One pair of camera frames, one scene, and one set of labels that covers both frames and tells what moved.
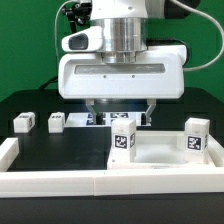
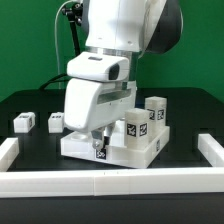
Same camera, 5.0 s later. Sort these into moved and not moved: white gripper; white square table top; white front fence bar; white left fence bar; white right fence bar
Moved: white square table top; white gripper
Not moved: white left fence bar; white front fence bar; white right fence bar
